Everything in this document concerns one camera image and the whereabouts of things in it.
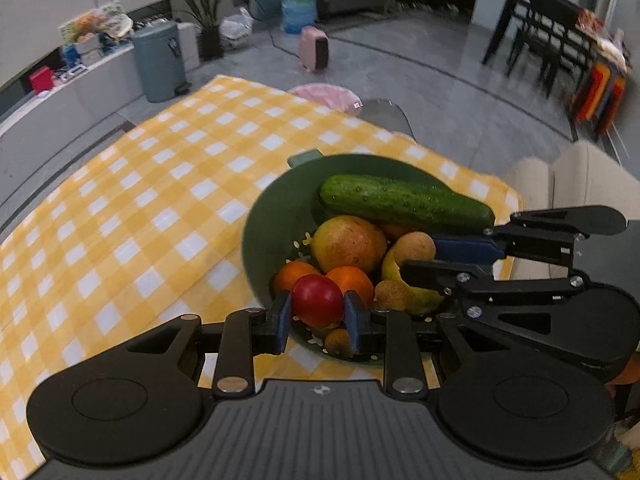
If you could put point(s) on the orange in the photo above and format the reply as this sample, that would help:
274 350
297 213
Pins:
356 282
295 275

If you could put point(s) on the brown potato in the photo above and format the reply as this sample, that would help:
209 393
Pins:
412 246

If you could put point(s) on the green colander bowl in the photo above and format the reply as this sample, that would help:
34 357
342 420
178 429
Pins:
280 205

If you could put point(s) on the yellow banana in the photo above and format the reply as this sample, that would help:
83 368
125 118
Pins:
390 265

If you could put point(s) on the dark dining table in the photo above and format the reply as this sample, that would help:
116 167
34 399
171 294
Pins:
515 0

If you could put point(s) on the red green apple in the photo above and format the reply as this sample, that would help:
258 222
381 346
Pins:
347 245

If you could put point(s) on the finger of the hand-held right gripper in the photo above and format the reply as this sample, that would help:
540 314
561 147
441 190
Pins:
465 249
440 275

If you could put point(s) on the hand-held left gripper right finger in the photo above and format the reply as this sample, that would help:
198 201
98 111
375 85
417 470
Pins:
354 327

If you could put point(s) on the pink heater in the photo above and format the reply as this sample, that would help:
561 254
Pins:
314 49

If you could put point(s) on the red tomato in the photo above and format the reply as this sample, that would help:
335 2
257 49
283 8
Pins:
317 300

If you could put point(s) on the red box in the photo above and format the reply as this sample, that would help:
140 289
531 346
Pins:
41 81

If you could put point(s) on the grey blue trash bin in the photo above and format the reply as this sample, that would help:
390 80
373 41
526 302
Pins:
157 62

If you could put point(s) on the cucumber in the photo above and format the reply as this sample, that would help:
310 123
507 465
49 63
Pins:
400 202

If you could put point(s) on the beige sofa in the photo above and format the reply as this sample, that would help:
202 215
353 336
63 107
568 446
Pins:
575 175

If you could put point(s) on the tall potted plant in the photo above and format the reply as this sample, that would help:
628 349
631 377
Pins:
210 40

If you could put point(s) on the stack of colourful stools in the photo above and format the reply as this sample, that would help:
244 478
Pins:
597 95

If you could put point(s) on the black dining chair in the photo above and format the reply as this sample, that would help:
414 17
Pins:
537 50

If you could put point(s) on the blue water jug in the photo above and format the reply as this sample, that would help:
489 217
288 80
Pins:
299 7

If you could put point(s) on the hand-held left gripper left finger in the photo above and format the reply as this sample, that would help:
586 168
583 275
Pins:
282 325

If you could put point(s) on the colourful printed board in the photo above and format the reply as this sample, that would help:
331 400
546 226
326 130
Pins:
95 20

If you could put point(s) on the yellow checked tablecloth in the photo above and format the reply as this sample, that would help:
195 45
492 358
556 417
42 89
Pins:
150 200

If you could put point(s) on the white plastic bag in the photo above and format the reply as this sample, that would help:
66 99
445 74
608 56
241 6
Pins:
236 25

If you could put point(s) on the white low cabinet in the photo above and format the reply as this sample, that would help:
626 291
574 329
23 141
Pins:
75 95

